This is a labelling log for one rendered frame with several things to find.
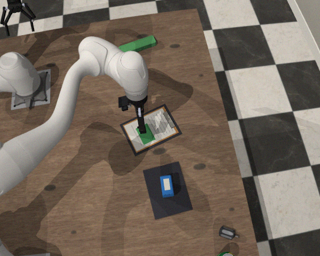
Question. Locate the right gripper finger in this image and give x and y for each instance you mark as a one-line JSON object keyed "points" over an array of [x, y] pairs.
{"points": [[141, 123]]}

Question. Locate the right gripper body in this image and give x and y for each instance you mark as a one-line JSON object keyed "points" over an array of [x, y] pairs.
{"points": [[139, 104]]}

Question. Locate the dark grey flat mat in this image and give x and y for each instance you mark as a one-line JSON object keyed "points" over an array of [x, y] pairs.
{"points": [[179, 203]]}

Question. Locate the clipboard with paper form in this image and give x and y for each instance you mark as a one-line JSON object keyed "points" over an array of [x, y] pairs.
{"points": [[160, 127]]}

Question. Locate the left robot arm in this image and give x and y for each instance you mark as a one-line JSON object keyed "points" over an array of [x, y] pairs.
{"points": [[18, 75]]}

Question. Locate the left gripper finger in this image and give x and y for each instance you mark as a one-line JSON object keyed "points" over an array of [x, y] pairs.
{"points": [[26, 14], [4, 22]]}

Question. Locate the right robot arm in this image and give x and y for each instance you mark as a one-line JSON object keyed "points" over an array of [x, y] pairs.
{"points": [[20, 155]]}

